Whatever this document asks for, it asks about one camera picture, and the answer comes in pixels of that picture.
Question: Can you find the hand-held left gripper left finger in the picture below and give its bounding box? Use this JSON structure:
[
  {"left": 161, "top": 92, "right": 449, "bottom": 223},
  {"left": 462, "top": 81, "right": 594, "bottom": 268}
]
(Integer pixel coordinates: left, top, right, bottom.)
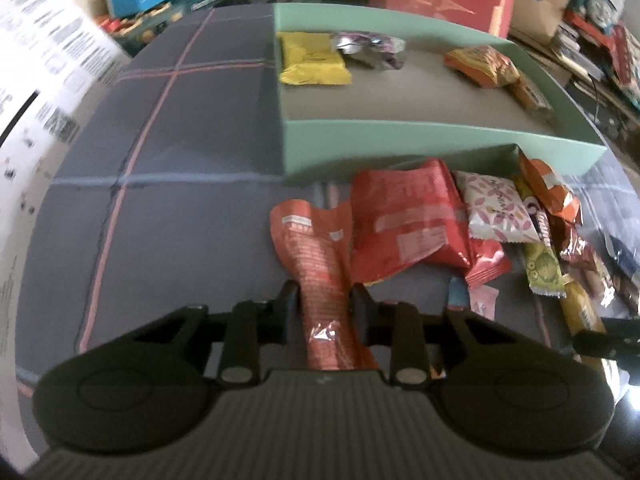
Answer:
[{"left": 102, "top": 280, "right": 302, "bottom": 386}]

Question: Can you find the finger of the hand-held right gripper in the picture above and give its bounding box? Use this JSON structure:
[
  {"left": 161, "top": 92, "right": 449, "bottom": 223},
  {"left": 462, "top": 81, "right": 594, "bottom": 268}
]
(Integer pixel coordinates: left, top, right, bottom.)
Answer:
[{"left": 572, "top": 317, "right": 640, "bottom": 361}]

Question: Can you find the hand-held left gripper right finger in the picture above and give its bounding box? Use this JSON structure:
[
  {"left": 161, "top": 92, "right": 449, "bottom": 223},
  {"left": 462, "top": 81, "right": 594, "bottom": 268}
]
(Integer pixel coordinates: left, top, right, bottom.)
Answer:
[{"left": 350, "top": 284, "right": 551, "bottom": 387}]

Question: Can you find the yellow-brown snack bar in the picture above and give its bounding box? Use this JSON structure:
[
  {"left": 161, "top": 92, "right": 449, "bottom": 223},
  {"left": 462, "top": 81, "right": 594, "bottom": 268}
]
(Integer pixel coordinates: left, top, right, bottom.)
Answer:
[{"left": 560, "top": 280, "right": 608, "bottom": 336}]

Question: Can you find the long orange-red snack packet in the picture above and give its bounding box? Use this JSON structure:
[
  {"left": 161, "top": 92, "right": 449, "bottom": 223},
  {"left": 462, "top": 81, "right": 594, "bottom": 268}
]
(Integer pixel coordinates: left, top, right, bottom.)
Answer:
[{"left": 270, "top": 200, "right": 381, "bottom": 373}]

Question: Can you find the brown shiny snack packet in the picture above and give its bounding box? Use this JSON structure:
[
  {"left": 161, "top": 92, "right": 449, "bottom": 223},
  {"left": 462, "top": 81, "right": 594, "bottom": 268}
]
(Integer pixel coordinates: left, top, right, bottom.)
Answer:
[{"left": 560, "top": 220, "right": 616, "bottom": 306}]

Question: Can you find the large red snack packet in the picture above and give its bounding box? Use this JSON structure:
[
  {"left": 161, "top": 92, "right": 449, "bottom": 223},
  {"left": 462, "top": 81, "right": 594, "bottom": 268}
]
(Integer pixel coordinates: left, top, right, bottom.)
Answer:
[{"left": 350, "top": 159, "right": 473, "bottom": 286}]

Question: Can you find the small pink snack packet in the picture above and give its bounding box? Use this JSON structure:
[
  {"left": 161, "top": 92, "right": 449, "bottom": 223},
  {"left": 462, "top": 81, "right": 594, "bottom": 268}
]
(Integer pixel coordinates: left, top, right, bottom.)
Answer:
[{"left": 447, "top": 277, "right": 501, "bottom": 321}]

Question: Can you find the small red snack packet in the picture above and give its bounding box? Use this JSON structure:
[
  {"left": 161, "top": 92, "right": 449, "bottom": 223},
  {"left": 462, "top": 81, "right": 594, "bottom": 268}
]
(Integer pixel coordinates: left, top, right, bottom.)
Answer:
[{"left": 465, "top": 237, "right": 513, "bottom": 288}]

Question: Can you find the orange white-label snack packet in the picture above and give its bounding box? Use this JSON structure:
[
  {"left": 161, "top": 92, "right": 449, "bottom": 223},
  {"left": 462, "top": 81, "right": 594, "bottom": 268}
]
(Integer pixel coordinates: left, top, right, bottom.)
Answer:
[{"left": 517, "top": 152, "right": 583, "bottom": 226}]

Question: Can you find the green cardboard box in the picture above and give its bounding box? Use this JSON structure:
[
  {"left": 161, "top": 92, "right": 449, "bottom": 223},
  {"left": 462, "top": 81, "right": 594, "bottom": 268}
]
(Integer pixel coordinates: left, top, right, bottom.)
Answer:
[{"left": 272, "top": 2, "right": 608, "bottom": 186}]

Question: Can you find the white pink patterned snack packet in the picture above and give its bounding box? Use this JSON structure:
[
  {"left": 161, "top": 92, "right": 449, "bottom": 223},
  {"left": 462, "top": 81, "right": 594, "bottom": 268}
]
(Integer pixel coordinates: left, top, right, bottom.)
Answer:
[{"left": 455, "top": 170, "right": 533, "bottom": 243}]

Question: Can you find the dark blue snack packet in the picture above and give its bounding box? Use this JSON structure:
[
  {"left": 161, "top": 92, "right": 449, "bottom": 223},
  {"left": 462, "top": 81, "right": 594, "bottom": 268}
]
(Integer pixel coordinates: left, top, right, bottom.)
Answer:
[{"left": 605, "top": 235, "right": 640, "bottom": 281}]

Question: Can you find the yellow-green cartoon snack packet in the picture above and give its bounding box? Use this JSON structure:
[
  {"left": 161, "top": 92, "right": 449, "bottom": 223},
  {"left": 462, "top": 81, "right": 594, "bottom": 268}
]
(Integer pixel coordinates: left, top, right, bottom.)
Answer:
[{"left": 522, "top": 242, "right": 566, "bottom": 301}]

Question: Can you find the purple white candy bar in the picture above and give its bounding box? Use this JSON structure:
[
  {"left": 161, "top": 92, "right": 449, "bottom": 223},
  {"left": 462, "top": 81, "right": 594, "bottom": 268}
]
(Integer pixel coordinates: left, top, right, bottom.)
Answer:
[{"left": 515, "top": 175, "right": 553, "bottom": 251}]

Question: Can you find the yellow snack packet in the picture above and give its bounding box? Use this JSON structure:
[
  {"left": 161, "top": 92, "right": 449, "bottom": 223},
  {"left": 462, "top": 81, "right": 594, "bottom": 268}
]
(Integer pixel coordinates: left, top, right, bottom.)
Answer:
[{"left": 277, "top": 31, "right": 352, "bottom": 86}]

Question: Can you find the small brown snack packet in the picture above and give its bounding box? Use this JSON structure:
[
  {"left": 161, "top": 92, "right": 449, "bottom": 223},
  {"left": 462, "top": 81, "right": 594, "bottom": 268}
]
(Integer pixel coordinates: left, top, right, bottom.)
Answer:
[{"left": 510, "top": 77, "right": 553, "bottom": 121}]

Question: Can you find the silver purple snack packet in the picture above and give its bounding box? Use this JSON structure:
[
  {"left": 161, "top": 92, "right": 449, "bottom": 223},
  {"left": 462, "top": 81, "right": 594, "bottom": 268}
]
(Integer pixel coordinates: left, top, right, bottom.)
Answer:
[{"left": 332, "top": 31, "right": 407, "bottom": 72}]

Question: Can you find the wooden shelf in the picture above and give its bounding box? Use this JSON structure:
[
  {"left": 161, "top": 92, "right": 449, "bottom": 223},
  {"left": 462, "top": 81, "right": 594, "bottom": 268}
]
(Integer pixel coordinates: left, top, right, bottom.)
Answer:
[{"left": 510, "top": 25, "right": 640, "bottom": 131}]

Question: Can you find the orange crinkled snack packet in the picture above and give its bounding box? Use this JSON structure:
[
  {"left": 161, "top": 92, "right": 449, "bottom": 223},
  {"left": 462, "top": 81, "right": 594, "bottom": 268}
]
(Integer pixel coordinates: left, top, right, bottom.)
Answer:
[{"left": 444, "top": 45, "right": 521, "bottom": 88}]

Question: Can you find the red toy train box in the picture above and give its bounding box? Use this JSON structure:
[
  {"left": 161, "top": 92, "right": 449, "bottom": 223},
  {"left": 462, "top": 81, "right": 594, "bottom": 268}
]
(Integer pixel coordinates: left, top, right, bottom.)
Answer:
[{"left": 565, "top": 10, "right": 640, "bottom": 111}]

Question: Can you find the green toy kitchen box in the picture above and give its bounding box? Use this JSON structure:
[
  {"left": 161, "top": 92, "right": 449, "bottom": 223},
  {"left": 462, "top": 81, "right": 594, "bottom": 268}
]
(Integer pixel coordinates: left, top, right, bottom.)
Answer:
[{"left": 125, "top": 0, "right": 236, "bottom": 56}]

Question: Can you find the orange toy car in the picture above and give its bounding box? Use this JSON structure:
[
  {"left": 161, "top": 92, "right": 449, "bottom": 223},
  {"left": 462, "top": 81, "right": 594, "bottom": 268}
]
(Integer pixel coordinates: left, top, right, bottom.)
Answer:
[{"left": 97, "top": 15, "right": 166, "bottom": 46}]

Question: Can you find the white printed cardboard box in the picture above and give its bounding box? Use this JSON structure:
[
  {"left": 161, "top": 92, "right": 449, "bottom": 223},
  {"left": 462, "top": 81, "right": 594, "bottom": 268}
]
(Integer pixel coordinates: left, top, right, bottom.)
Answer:
[{"left": 0, "top": 0, "right": 131, "bottom": 471}]

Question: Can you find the blue toy train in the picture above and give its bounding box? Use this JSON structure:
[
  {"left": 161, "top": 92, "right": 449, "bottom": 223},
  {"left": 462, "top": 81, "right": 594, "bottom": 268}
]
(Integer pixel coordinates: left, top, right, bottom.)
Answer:
[{"left": 575, "top": 0, "right": 626, "bottom": 31}]

